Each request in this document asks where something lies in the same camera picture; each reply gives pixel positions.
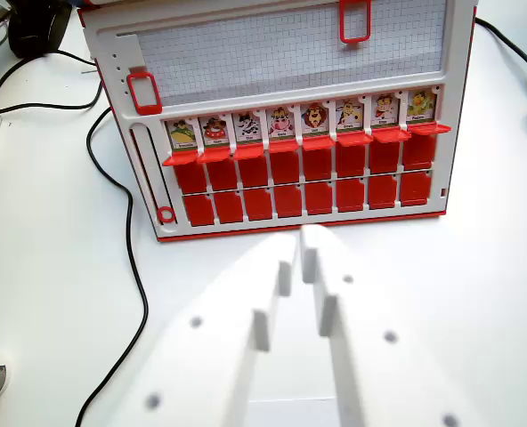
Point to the red and white game board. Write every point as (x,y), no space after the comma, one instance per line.
(286,62)

